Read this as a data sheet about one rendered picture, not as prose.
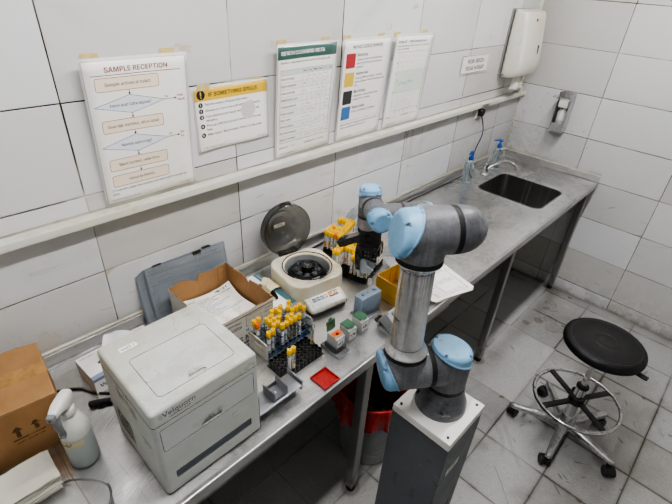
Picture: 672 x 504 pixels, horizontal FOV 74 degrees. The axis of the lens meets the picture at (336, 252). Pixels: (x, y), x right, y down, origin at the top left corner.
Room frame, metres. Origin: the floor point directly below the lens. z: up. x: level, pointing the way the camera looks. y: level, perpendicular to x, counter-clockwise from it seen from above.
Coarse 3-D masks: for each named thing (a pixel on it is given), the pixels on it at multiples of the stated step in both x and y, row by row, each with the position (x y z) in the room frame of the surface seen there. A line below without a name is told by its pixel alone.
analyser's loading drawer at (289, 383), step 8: (288, 368) 0.97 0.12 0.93; (288, 376) 0.96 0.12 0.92; (296, 376) 0.94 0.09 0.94; (272, 384) 0.92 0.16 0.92; (280, 384) 0.91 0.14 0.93; (288, 384) 0.93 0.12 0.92; (296, 384) 0.93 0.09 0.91; (264, 392) 0.89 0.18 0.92; (272, 392) 0.87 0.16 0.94; (280, 392) 0.89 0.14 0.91; (288, 392) 0.90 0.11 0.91; (264, 400) 0.86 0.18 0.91; (272, 400) 0.86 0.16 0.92; (280, 400) 0.87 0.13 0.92; (264, 408) 0.83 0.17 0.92
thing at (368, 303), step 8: (376, 288) 1.36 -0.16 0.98; (360, 296) 1.30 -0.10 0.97; (368, 296) 1.31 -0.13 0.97; (376, 296) 1.33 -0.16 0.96; (360, 304) 1.29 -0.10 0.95; (368, 304) 1.31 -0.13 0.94; (376, 304) 1.34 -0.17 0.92; (352, 312) 1.32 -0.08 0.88; (368, 312) 1.31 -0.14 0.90; (376, 312) 1.33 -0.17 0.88
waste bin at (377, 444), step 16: (352, 384) 1.48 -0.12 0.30; (336, 400) 1.36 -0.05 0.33; (352, 400) 1.41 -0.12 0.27; (384, 400) 1.48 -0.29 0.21; (352, 416) 1.25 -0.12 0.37; (368, 416) 1.22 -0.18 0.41; (384, 416) 1.22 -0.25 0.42; (368, 432) 1.21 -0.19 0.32; (384, 432) 1.25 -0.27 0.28; (368, 448) 1.25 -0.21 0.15; (384, 448) 1.27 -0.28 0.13; (368, 464) 1.26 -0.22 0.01
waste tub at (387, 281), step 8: (384, 272) 1.48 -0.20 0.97; (392, 272) 1.52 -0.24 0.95; (376, 280) 1.45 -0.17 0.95; (384, 280) 1.42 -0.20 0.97; (392, 280) 1.52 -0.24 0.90; (384, 288) 1.42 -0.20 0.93; (392, 288) 1.39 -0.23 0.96; (384, 296) 1.41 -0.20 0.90; (392, 296) 1.39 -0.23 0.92; (392, 304) 1.38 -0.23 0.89
